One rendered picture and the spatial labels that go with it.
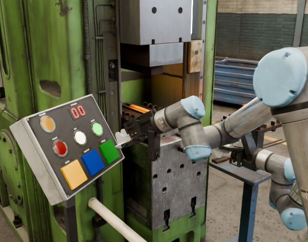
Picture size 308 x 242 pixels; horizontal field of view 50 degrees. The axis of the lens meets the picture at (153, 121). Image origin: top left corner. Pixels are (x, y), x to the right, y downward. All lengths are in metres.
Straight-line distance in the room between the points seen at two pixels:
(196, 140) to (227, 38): 9.51
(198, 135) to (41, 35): 1.05
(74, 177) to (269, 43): 8.97
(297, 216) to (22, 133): 0.88
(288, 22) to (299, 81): 8.85
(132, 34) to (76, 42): 0.24
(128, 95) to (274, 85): 1.40
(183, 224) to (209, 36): 1.04
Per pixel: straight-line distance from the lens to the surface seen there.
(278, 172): 1.23
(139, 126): 1.10
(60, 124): 1.13
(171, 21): 1.53
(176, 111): 1.02
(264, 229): 2.65
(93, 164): 1.16
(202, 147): 1.00
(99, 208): 1.60
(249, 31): 10.08
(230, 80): 5.45
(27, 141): 1.07
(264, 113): 0.96
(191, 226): 1.95
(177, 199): 1.74
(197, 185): 1.82
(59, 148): 1.08
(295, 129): 0.74
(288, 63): 0.70
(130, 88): 2.02
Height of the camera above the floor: 1.50
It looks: 18 degrees down
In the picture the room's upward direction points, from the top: straight up
